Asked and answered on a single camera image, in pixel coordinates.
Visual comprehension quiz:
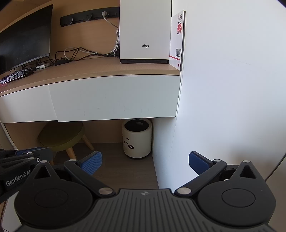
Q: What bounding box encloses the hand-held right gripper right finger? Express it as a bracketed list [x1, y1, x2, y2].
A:
[174, 151, 265, 198]

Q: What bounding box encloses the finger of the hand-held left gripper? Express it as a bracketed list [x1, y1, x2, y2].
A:
[0, 147, 54, 171]
[0, 149, 43, 158]

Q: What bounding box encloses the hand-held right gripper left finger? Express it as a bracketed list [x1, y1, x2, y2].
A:
[29, 151, 115, 198]

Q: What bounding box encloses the wide white drawer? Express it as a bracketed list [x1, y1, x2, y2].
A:
[49, 75, 181, 122]

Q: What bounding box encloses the narrow white drawer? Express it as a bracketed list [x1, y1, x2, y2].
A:
[0, 85, 59, 124]

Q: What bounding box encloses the white trash can black lid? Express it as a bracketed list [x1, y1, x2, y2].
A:
[122, 118, 153, 159]

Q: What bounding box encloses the black keyboard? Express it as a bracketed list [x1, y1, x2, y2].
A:
[0, 68, 36, 84]

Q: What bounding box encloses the wooden desk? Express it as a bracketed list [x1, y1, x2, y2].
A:
[0, 0, 182, 189]

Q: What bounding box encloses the black computer monitor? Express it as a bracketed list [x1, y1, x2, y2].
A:
[0, 4, 53, 75]

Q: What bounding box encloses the white card with red print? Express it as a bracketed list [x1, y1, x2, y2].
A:
[169, 10, 187, 72]

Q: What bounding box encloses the white computer case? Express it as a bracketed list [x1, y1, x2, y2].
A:
[119, 0, 172, 65]

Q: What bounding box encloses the white looped cable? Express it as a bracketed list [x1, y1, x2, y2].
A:
[64, 47, 97, 60]

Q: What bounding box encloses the black cable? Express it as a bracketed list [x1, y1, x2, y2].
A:
[36, 47, 119, 67]

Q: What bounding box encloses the white plug cable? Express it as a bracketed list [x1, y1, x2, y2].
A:
[102, 11, 120, 54]

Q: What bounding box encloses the black wall power strip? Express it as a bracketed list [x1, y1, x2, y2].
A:
[60, 7, 120, 27]

